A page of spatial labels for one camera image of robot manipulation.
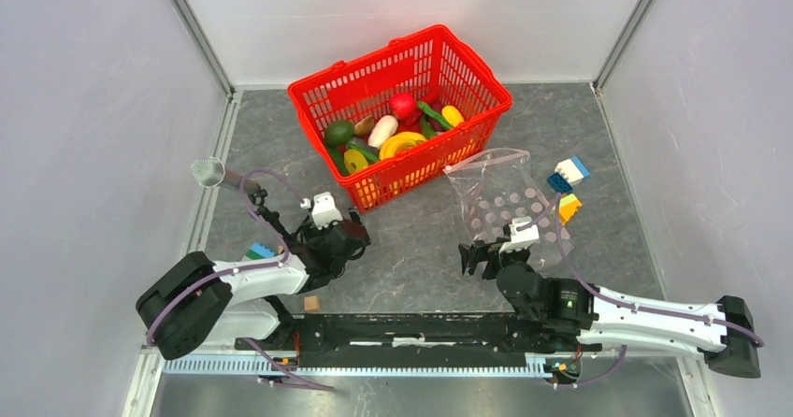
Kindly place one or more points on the green toy avocado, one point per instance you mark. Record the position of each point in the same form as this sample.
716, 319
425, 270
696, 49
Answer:
338, 133

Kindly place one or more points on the silver mesh microphone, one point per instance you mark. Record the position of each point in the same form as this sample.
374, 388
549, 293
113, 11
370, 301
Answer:
211, 172

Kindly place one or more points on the clear zip top bag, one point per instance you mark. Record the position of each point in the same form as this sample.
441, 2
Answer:
494, 189

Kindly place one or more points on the blue green white block stack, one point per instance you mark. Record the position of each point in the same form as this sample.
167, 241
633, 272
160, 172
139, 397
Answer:
258, 252

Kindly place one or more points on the yellow toy pineapple slice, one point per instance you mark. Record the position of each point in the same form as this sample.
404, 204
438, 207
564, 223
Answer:
355, 161

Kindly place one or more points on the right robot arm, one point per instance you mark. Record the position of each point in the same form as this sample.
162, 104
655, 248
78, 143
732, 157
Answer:
562, 314

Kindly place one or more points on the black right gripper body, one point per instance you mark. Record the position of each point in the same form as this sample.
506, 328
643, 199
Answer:
495, 260

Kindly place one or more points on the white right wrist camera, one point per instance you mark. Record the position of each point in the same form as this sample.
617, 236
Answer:
521, 233

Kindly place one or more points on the dark blue toy block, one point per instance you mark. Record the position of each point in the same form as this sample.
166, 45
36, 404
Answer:
559, 184

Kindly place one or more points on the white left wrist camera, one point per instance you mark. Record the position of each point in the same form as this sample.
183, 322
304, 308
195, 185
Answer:
323, 210

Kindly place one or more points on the red plastic basket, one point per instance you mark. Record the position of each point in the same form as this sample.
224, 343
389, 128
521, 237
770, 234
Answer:
428, 84

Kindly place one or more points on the yellow toy lemon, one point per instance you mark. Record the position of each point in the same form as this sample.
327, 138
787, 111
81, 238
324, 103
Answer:
452, 116

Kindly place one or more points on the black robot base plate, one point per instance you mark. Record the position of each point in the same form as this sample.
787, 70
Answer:
490, 339

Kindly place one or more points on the small wooden cube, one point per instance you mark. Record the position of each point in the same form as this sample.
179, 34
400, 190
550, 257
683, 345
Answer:
312, 303

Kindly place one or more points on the white toy radish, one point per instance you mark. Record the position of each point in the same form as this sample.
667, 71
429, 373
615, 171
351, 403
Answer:
384, 128

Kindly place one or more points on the white blue toy block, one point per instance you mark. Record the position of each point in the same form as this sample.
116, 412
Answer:
572, 170

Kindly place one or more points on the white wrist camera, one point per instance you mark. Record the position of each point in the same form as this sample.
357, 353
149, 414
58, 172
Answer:
521, 233
323, 210

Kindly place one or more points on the yellow toy banana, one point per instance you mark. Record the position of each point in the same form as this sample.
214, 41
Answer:
400, 142

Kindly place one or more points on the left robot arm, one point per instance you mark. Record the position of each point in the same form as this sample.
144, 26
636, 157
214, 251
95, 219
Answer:
199, 299

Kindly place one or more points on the red toy apple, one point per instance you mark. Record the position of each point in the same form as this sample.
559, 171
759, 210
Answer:
403, 106

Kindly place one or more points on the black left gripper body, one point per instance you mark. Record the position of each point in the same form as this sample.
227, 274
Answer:
313, 235

